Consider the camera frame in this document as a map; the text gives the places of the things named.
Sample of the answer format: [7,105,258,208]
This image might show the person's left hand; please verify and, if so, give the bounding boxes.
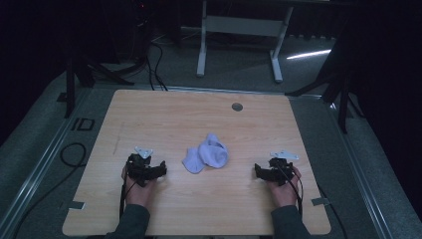
[121,165,159,209]

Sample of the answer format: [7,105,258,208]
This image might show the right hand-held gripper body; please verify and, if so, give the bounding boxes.
[267,149,300,187]

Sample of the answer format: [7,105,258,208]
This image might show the metal floor rail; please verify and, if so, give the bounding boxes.
[0,87,96,239]
[317,94,396,239]

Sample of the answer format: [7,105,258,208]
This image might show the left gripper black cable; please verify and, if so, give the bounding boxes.
[118,178,137,221]

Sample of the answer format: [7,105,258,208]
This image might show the white metal desk frame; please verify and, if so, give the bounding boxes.
[196,0,295,84]

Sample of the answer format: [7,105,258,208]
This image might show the grey tape piece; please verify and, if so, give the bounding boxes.
[311,196,332,207]
[68,200,87,211]

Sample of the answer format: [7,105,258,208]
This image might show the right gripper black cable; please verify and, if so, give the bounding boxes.
[278,163,305,221]

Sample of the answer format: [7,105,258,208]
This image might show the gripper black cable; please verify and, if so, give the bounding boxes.
[118,178,137,221]
[278,163,305,221]

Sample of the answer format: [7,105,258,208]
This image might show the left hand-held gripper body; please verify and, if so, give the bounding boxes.
[125,146,157,187]

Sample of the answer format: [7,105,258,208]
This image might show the black floor cables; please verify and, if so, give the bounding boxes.
[144,33,169,92]

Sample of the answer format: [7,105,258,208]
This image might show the black floor cable loop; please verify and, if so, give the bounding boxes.
[11,141,88,235]

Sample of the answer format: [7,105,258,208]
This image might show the black stand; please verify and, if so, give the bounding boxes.
[286,31,364,134]
[57,54,135,120]

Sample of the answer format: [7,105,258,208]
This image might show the person's right hand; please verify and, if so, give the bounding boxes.
[266,165,303,209]

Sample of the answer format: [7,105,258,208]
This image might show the white sock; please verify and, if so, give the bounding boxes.
[181,146,207,175]
[198,132,230,169]

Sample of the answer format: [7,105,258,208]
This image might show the thin black floor cable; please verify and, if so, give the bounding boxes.
[316,182,350,239]

